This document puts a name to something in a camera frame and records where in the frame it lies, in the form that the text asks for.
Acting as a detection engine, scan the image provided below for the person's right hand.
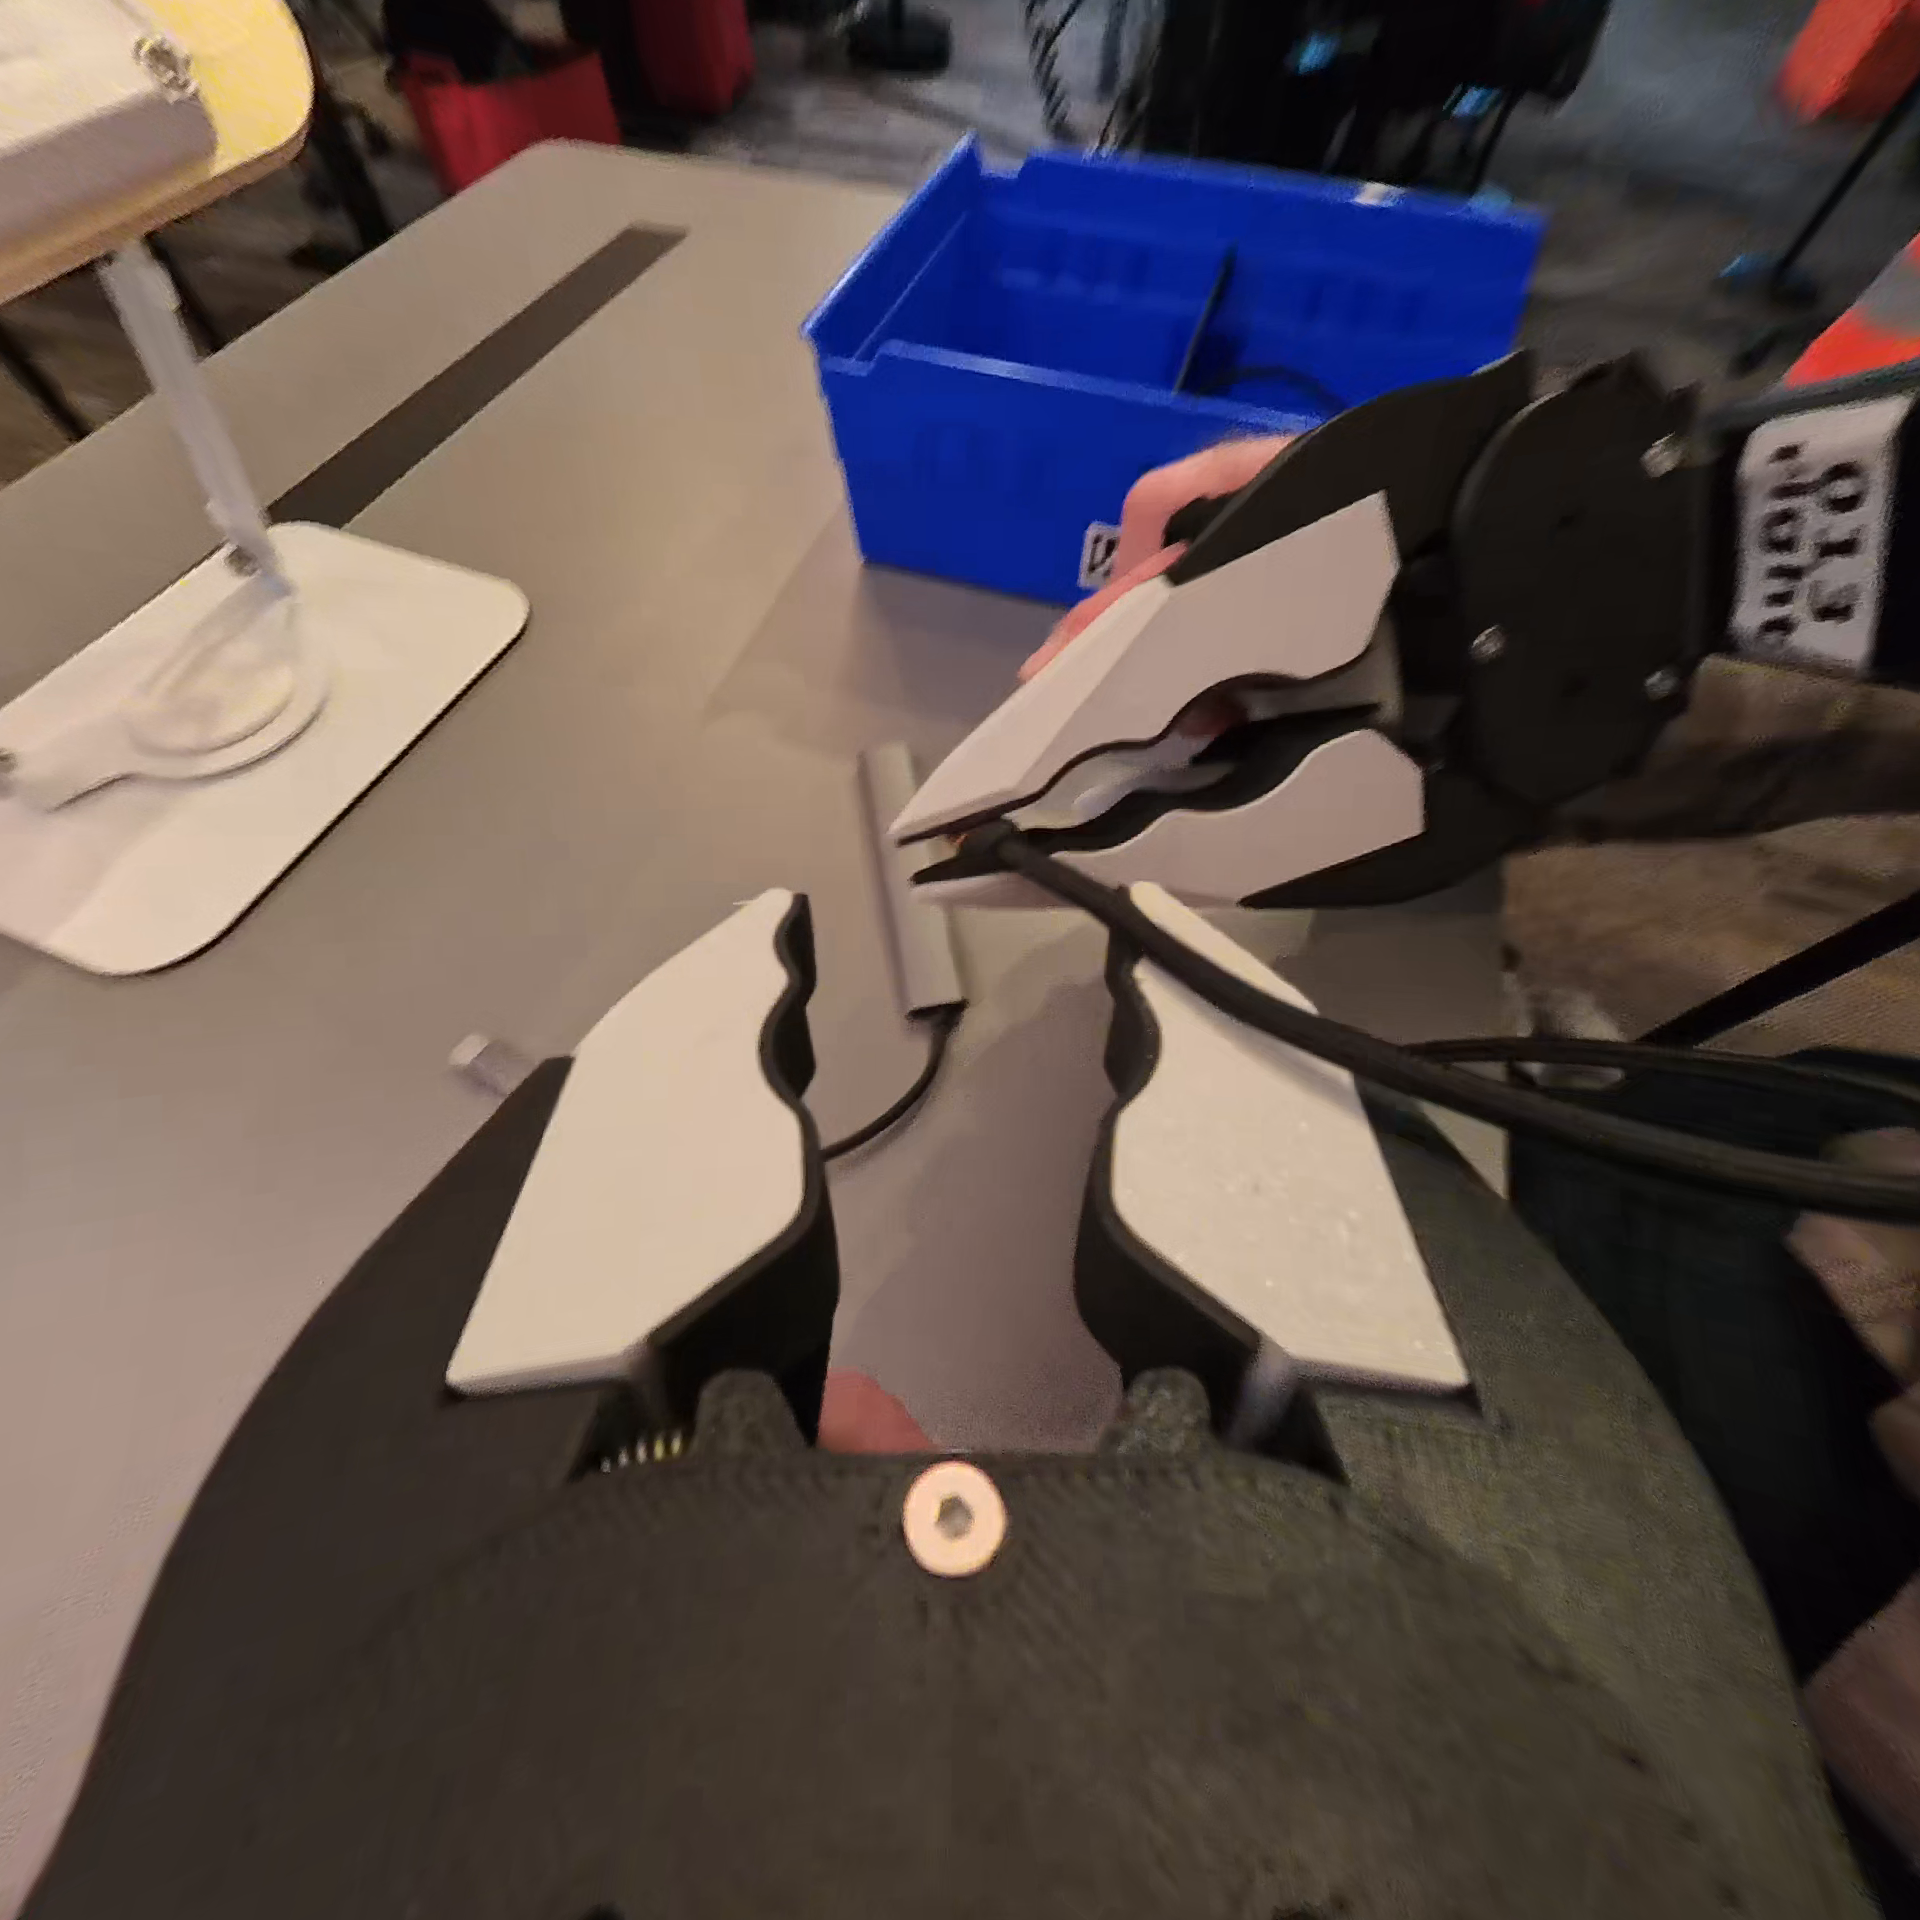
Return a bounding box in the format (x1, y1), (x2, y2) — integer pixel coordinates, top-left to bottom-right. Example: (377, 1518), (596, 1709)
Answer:
(1019, 440), (1298, 683)

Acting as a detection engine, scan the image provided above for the person's right forearm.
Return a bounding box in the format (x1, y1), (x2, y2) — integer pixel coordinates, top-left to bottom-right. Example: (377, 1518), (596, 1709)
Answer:
(1559, 651), (1920, 848)

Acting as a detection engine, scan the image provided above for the orange traffic cone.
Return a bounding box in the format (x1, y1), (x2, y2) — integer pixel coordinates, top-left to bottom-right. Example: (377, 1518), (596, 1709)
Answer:
(1786, 232), (1920, 393)

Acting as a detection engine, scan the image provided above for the thin black cable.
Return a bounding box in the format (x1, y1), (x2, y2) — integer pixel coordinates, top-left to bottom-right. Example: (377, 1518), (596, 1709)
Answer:
(1201, 364), (1345, 416)

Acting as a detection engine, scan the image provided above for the blue plastic bin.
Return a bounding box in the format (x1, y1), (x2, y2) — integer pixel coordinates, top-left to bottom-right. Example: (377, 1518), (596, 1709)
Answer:
(803, 133), (1551, 609)

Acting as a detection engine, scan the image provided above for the slim dark usb hub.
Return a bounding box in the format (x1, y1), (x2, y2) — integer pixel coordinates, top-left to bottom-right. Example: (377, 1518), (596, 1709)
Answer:
(450, 744), (970, 1164)

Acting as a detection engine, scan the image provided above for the black braided gold-plug cable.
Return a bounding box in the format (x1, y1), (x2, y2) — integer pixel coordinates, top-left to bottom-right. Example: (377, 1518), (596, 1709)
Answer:
(914, 832), (1920, 1221)

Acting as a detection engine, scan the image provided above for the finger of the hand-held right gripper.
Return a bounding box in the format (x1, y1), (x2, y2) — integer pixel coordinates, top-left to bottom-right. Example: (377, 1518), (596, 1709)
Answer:
(904, 728), (1432, 912)
(890, 491), (1413, 842)

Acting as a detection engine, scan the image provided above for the black bin divider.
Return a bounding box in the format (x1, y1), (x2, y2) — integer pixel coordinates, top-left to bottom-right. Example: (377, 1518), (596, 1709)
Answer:
(1178, 246), (1240, 396)

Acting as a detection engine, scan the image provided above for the red bag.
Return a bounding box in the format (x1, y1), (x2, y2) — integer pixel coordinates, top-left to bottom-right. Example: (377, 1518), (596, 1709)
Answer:
(632, 0), (760, 114)
(399, 45), (625, 196)

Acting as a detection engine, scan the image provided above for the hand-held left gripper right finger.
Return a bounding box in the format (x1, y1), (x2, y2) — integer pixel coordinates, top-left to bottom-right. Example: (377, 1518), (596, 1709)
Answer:
(1073, 883), (1475, 1450)

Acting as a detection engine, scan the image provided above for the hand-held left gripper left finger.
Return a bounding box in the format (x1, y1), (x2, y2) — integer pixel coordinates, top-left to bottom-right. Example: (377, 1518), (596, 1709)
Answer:
(445, 888), (840, 1465)

